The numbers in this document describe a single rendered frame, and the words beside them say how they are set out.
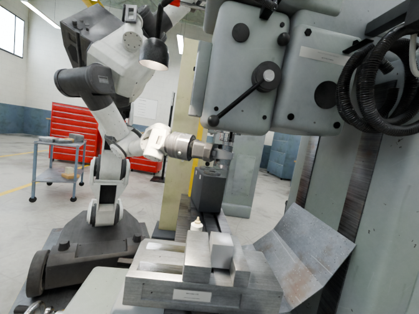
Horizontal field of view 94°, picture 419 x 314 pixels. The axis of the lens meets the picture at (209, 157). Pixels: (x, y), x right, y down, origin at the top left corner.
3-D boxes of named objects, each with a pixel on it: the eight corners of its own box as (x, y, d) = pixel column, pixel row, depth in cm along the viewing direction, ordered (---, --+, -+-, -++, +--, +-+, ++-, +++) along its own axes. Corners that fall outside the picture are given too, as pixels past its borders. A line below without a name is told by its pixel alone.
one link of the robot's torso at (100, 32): (57, 90, 88) (38, 15, 59) (106, 55, 107) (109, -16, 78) (118, 128, 95) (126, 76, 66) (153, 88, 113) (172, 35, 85)
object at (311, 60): (277, 126, 49) (299, 17, 46) (249, 128, 74) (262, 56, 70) (345, 137, 52) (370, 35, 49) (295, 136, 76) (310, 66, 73)
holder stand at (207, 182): (197, 212, 96) (204, 172, 94) (189, 196, 117) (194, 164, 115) (220, 212, 100) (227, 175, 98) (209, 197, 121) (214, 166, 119)
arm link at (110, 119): (110, 154, 88) (80, 111, 73) (133, 137, 95) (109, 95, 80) (125, 162, 82) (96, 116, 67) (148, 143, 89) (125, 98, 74)
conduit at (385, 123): (356, 128, 35) (386, 4, 33) (304, 129, 51) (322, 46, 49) (442, 143, 37) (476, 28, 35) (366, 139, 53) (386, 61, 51)
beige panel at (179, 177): (151, 238, 225) (179, 28, 198) (156, 222, 264) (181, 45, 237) (195, 242, 231) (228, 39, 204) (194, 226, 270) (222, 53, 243)
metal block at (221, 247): (208, 266, 46) (212, 243, 46) (207, 252, 52) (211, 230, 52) (229, 269, 47) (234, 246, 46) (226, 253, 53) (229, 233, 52)
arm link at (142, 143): (159, 120, 64) (143, 128, 74) (150, 145, 61) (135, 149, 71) (176, 129, 67) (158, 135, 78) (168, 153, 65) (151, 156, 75)
